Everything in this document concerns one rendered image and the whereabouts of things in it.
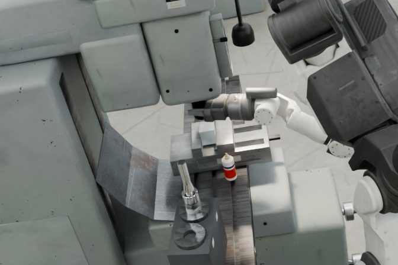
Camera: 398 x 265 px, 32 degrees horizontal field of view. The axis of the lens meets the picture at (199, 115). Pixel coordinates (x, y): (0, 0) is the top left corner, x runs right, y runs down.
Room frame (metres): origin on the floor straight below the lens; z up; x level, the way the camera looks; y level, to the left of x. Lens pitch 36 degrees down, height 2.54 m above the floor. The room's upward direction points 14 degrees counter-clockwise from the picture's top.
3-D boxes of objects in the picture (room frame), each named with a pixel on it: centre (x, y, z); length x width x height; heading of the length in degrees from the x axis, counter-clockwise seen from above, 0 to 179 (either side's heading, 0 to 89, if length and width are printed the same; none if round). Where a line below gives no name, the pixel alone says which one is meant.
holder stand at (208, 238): (1.43, 0.09, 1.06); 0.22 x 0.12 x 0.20; 165
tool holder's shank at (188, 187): (1.47, 0.08, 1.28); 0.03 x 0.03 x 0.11
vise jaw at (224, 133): (1.92, -0.07, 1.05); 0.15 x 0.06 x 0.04; 173
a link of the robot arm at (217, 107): (1.83, -0.09, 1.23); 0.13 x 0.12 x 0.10; 157
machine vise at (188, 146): (1.93, -0.05, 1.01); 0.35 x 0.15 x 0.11; 83
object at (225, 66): (1.85, -0.12, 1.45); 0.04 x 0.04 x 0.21; 82
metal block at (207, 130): (1.93, -0.02, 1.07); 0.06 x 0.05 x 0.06; 173
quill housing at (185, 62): (1.87, 0.00, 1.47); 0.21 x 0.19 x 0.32; 172
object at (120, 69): (1.90, 0.18, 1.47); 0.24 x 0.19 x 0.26; 172
